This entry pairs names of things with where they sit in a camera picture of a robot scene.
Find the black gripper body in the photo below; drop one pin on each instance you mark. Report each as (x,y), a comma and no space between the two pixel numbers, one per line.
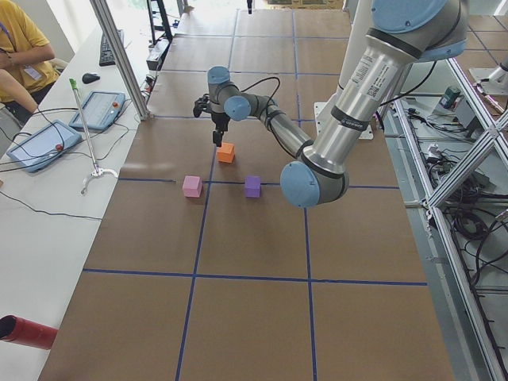
(219,121)

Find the orange foam cube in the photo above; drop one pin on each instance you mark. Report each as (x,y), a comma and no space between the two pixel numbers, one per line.
(226,153)

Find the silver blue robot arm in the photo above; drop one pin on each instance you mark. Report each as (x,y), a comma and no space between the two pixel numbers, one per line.
(400,33)

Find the pink foam cube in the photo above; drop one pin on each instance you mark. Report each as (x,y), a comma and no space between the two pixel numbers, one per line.
(192,186)

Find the purple foam cube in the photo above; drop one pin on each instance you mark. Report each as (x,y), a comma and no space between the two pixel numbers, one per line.
(252,186)

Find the far blue teach pendant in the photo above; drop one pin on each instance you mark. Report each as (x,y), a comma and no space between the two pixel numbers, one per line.
(101,108)

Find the blue teach pendant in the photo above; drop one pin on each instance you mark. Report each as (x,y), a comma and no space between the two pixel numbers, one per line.
(43,147)
(101,108)

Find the grabber reach stick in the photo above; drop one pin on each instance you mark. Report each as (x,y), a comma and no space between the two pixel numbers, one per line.
(97,170)

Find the black keyboard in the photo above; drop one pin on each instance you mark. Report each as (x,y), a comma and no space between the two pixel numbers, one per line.
(106,55)

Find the black computer mouse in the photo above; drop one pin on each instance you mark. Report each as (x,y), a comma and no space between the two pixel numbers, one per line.
(89,78)

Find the near blue teach pendant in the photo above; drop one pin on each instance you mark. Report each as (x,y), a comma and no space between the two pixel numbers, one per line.
(43,147)

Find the seated person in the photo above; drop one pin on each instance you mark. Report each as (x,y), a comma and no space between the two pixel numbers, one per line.
(26,52)

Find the red cylinder bottle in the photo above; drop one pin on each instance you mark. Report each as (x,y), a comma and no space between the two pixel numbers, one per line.
(21,331)

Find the aluminium frame post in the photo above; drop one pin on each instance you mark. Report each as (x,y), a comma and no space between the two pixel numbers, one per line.
(108,26)

